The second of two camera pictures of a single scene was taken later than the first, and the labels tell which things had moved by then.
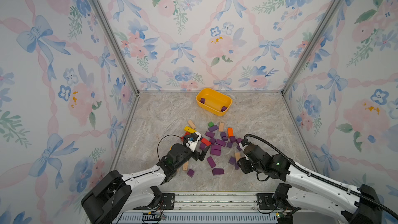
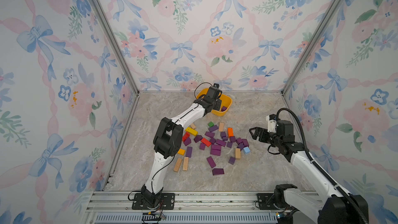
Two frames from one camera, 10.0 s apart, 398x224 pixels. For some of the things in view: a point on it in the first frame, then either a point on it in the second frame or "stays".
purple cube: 232,160 stays
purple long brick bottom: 211,162 stays
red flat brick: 205,141 stays
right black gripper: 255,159 to 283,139
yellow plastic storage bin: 214,100 stays
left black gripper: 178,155 to 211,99
